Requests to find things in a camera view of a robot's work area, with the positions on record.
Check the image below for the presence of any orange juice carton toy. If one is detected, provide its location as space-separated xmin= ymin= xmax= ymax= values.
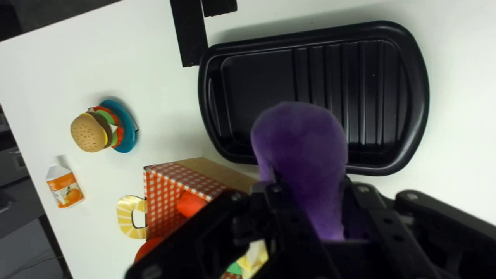
xmin=46 ymin=163 xmax=86 ymax=209

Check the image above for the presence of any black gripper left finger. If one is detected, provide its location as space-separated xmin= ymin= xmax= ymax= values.
xmin=126 ymin=180 xmax=332 ymax=279

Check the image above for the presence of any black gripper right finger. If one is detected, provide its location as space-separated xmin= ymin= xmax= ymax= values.
xmin=342 ymin=177 xmax=496 ymax=279

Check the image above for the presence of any black plastic tray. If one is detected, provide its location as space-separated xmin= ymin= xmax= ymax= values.
xmin=197 ymin=20 xmax=431 ymax=177

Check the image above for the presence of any yellow plush banana toy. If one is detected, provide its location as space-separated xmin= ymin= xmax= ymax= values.
xmin=235 ymin=242 xmax=270 ymax=279

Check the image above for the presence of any black tape strip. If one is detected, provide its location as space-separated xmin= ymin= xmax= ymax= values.
xmin=201 ymin=0 xmax=239 ymax=19
xmin=170 ymin=0 xmax=210 ymax=68

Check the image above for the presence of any red checkered cardboard basket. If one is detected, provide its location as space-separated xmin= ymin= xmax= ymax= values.
xmin=115 ymin=157 xmax=261 ymax=260

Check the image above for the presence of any purple plush toy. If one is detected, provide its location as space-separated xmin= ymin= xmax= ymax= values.
xmin=250 ymin=101 xmax=349 ymax=243

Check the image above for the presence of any small teal plate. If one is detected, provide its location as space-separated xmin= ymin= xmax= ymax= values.
xmin=98 ymin=98 xmax=140 ymax=155

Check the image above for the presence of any toy hamburger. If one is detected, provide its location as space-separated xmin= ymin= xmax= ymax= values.
xmin=70 ymin=105 xmax=126 ymax=153

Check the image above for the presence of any orange toy tomato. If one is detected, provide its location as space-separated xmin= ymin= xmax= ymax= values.
xmin=177 ymin=192 xmax=210 ymax=220

